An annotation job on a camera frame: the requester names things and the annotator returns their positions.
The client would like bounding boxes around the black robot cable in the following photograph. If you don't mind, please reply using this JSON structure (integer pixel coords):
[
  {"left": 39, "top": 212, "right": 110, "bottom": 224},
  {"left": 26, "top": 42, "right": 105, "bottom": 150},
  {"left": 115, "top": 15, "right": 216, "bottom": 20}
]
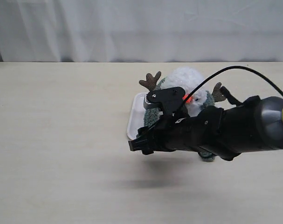
[{"left": 173, "top": 65, "right": 283, "bottom": 117}]

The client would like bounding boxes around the green fuzzy scarf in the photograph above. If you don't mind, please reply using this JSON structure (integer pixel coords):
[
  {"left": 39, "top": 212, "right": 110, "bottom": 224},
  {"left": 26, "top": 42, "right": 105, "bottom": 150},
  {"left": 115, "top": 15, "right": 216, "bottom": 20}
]
[{"left": 144, "top": 91, "right": 215, "bottom": 162}]

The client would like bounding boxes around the white plush snowman toy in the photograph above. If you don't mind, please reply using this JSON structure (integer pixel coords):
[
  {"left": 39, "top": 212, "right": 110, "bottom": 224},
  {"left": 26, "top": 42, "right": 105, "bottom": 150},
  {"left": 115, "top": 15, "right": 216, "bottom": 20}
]
[{"left": 139, "top": 66, "right": 227, "bottom": 117}]

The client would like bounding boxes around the white backdrop curtain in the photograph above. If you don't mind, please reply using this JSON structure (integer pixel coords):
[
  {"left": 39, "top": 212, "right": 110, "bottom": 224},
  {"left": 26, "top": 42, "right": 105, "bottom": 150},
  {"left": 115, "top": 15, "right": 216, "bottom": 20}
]
[{"left": 0, "top": 0, "right": 283, "bottom": 62}]

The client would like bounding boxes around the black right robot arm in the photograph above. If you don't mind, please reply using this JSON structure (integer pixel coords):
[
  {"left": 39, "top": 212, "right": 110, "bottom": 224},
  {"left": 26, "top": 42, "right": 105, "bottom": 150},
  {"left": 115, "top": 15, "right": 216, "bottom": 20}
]
[{"left": 129, "top": 96, "right": 283, "bottom": 161}]

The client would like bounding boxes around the white square tray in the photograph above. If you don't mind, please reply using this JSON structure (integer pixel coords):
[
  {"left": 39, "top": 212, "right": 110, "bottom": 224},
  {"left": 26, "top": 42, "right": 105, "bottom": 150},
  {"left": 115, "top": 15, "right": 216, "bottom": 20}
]
[{"left": 127, "top": 92, "right": 146, "bottom": 140}]

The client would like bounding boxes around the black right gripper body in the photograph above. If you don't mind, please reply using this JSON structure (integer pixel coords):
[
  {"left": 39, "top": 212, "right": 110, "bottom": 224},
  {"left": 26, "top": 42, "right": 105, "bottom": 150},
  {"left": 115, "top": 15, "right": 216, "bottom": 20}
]
[{"left": 136, "top": 106, "right": 224, "bottom": 155}]

